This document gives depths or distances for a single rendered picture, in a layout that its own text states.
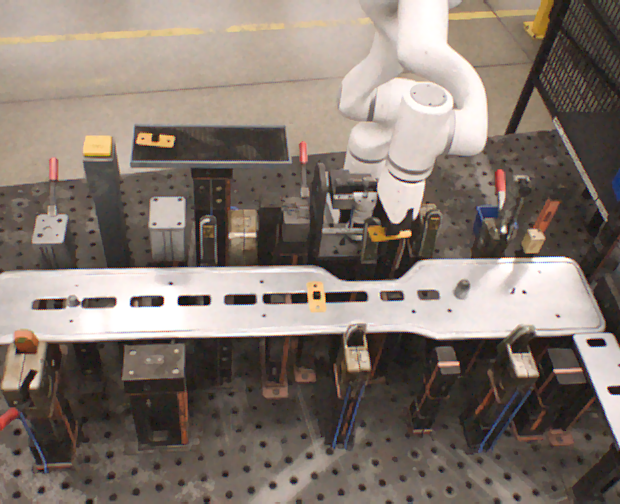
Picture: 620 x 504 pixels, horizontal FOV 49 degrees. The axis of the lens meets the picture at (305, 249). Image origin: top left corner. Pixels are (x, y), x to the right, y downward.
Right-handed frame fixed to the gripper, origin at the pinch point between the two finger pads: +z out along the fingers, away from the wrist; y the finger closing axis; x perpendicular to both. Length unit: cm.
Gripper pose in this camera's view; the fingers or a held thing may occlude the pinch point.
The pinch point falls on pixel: (391, 223)
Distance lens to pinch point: 135.7
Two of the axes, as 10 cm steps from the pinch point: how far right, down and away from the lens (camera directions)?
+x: 9.6, -1.5, 2.4
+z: -0.9, 6.3, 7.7
